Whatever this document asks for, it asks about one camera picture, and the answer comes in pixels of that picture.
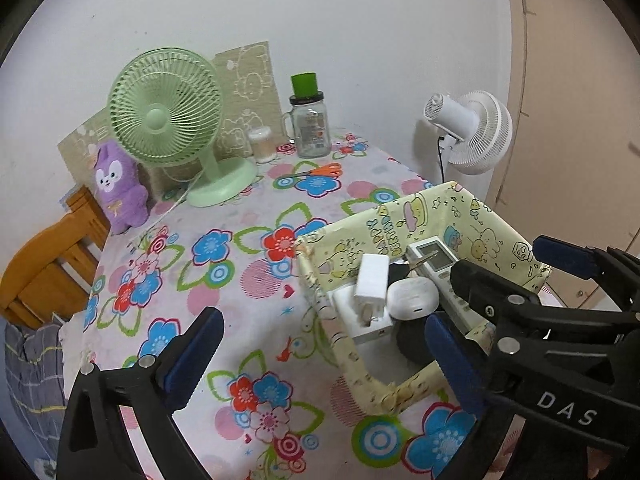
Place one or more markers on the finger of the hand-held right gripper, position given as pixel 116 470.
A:
pixel 480 285
pixel 565 257

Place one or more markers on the glass jar with green lid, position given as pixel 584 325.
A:
pixel 310 130

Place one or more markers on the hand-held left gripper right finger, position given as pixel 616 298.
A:
pixel 455 365

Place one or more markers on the white remote control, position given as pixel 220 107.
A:
pixel 435 260

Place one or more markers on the clear cotton swab jar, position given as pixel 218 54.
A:
pixel 262 147

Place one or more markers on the black rounded case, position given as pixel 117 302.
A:
pixel 412 340

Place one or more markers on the wooden bed headboard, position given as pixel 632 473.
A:
pixel 50 255

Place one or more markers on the pale oval earbuds case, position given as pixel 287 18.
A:
pixel 412 297

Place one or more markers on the green cartoon printed board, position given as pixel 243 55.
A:
pixel 250 80

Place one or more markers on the white charger block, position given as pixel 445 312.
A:
pixel 350 315

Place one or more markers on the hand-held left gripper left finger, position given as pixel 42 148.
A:
pixel 192 360

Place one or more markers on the white plug charger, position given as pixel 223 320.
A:
pixel 372 280

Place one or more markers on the beige door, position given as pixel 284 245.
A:
pixel 575 110

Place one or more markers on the white standing fan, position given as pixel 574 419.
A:
pixel 480 135

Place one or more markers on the yellow cartoon fabric storage box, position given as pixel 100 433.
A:
pixel 400 220

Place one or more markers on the purple plush toy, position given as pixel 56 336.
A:
pixel 120 195

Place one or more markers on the grey plaid bedding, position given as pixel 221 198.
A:
pixel 30 375

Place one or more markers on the green desk fan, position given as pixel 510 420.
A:
pixel 155 115

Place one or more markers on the floral tablecloth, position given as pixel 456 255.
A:
pixel 200 270

